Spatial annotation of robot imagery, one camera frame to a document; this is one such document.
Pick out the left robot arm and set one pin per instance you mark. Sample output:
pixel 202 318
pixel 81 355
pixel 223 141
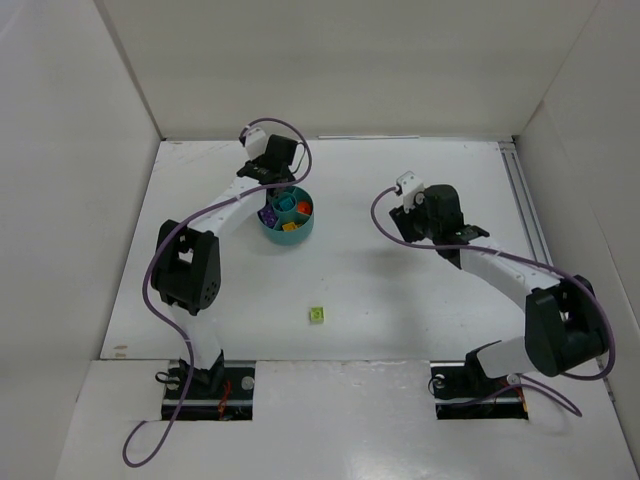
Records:
pixel 187 272

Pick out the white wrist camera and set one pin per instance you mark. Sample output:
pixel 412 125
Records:
pixel 410 188
pixel 254 140

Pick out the long yellow lego brick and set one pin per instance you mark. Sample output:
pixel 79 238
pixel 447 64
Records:
pixel 289 227

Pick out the long purple lego brick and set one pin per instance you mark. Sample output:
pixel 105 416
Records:
pixel 268 216

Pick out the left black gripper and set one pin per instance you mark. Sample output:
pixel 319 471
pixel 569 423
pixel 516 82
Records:
pixel 275 181

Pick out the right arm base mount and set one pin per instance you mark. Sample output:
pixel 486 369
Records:
pixel 475 395

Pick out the green lego brick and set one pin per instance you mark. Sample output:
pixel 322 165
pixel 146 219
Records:
pixel 317 315

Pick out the teal round divided container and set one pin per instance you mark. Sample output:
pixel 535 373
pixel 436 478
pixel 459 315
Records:
pixel 277 235

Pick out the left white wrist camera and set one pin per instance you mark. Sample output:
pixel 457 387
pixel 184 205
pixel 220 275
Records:
pixel 254 140

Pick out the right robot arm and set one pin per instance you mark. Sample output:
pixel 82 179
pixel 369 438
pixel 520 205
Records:
pixel 564 325

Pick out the aluminium rail right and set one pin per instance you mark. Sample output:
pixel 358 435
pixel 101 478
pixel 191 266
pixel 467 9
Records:
pixel 533 232

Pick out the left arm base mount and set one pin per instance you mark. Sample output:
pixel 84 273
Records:
pixel 231 401

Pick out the long teal lego brick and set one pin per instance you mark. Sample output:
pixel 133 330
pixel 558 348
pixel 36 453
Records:
pixel 285 203

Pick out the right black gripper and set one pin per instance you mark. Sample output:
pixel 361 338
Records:
pixel 406 225

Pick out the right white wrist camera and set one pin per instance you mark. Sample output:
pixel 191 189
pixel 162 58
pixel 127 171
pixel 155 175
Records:
pixel 410 188

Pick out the orange round lego piece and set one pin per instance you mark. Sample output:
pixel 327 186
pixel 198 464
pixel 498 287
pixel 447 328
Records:
pixel 304 208

